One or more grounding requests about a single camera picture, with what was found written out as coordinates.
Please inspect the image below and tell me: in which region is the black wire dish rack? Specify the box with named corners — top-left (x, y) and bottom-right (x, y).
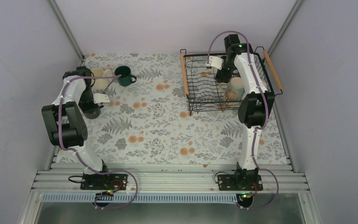
top-left (180, 46), bottom-right (283, 114)

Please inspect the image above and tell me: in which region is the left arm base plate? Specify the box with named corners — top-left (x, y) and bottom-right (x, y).
top-left (80, 174), bottom-right (128, 191)

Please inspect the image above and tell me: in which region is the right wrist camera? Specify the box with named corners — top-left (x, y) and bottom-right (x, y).
top-left (206, 56), bottom-right (224, 70)

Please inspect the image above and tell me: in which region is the right wooden rack handle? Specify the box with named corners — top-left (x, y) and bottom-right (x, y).
top-left (263, 50), bottom-right (283, 91)

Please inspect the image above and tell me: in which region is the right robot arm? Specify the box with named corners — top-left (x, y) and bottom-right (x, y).
top-left (212, 31), bottom-right (275, 171)

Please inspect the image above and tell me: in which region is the floral tablecloth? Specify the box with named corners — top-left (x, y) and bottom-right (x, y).
top-left (57, 53), bottom-right (288, 165)

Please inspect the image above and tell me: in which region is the wooden rack handle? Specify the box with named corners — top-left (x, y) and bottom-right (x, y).
top-left (263, 50), bottom-right (283, 91)
top-left (179, 53), bottom-right (189, 96)

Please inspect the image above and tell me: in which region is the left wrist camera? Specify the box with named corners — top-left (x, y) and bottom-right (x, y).
top-left (93, 93), bottom-right (110, 104)

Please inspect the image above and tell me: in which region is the dark grey mug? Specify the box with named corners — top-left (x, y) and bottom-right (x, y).
top-left (83, 106), bottom-right (101, 119)

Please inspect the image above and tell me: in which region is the left wooden rack handle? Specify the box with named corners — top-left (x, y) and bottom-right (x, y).
top-left (179, 53), bottom-right (189, 96)

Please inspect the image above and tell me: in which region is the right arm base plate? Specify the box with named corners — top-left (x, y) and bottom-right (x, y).
top-left (215, 170), bottom-right (263, 191)

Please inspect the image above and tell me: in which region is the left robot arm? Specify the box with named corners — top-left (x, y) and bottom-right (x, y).
top-left (41, 66), bottom-right (111, 189)

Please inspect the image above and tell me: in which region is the floral pastel mug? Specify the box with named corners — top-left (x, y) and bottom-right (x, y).
top-left (224, 77), bottom-right (244, 101)

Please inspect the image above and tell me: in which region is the aluminium rail frame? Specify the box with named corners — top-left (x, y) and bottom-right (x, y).
top-left (20, 162), bottom-right (320, 224)

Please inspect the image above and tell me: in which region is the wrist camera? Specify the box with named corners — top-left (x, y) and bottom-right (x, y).
top-left (206, 56), bottom-right (224, 70)
top-left (93, 93), bottom-right (110, 104)

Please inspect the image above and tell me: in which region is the slotted cable duct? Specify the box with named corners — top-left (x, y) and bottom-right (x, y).
top-left (41, 192), bottom-right (237, 204)

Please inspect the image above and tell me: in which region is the dark green mug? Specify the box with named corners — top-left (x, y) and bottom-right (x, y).
top-left (114, 66), bottom-right (137, 87)

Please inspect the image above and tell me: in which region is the cream ribbed mug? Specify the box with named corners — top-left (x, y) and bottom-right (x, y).
top-left (91, 68), bottom-right (113, 91)

